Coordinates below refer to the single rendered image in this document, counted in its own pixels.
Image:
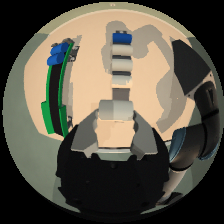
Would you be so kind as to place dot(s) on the blue plastic bar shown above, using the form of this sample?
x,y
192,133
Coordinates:
x,y
59,48
55,59
122,38

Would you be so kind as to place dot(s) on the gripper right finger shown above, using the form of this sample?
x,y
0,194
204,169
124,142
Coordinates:
x,y
148,145

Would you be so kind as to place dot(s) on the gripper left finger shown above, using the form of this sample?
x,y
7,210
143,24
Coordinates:
x,y
80,142

